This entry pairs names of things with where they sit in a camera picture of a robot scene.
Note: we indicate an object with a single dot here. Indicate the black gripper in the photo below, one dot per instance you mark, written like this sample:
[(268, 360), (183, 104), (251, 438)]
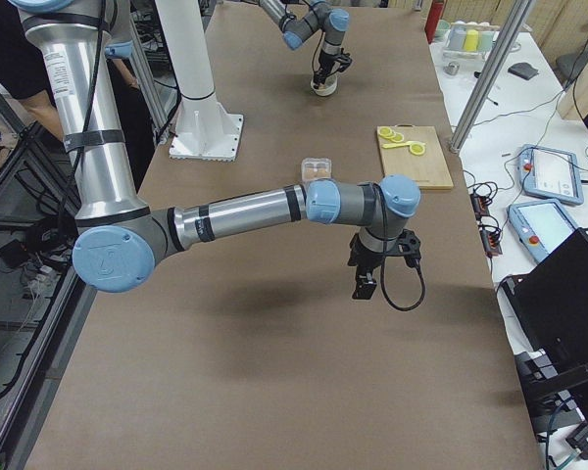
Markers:
[(364, 258), (324, 63)]

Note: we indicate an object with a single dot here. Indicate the white bowl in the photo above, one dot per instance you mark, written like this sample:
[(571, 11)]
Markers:
[(331, 87)]

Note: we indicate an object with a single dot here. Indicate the clear plastic egg box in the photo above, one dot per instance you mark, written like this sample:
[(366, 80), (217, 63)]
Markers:
[(315, 163)]

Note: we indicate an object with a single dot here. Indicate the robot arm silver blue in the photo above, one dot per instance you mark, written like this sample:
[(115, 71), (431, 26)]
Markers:
[(120, 240), (332, 22)]

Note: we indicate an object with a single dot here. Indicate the yellow plastic knife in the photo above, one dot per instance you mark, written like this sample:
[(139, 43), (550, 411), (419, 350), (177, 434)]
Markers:
[(395, 145)]

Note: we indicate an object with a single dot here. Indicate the lemon slice single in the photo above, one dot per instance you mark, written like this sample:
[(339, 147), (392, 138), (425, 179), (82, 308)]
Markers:
[(417, 148)]

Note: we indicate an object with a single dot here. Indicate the wooden cutting board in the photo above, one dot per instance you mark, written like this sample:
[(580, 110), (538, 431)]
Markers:
[(429, 171)]

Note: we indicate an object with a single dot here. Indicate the small metal cup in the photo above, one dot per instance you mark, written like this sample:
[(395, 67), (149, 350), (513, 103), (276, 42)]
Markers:
[(452, 68)]

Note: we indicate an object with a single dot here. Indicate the black power strip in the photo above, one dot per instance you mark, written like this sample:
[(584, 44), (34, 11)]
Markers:
[(488, 226)]

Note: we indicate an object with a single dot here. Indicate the clear cup rack tray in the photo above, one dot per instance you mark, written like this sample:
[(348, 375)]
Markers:
[(464, 55)]

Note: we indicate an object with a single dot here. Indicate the light blue cup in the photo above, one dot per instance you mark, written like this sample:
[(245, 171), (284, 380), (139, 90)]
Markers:
[(457, 38)]

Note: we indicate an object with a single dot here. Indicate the yellow cup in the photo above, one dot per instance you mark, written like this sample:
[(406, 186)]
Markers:
[(471, 40)]

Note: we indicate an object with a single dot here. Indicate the blue teach pendant near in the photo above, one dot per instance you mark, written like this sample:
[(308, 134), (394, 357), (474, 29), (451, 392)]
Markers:
[(541, 226)]

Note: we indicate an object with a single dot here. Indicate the blue teach pendant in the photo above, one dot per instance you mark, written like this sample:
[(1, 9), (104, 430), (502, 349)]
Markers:
[(550, 173), (541, 226)]

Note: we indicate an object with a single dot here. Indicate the black monitor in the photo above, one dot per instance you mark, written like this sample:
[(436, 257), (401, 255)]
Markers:
[(551, 304)]

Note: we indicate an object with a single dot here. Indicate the black square pad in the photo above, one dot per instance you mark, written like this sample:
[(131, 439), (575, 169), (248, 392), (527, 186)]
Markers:
[(523, 70)]

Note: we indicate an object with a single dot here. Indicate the blue teach pendant far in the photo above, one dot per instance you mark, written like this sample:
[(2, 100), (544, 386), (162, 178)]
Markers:
[(550, 173)]

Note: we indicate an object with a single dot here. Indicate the person in black shirt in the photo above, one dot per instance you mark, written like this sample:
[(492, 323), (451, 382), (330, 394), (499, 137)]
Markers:
[(23, 74)]

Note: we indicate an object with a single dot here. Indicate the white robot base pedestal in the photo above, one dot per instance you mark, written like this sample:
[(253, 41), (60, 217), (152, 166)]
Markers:
[(203, 128)]

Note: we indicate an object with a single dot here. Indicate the aluminium frame post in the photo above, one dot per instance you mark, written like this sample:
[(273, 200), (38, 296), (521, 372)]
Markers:
[(505, 40)]

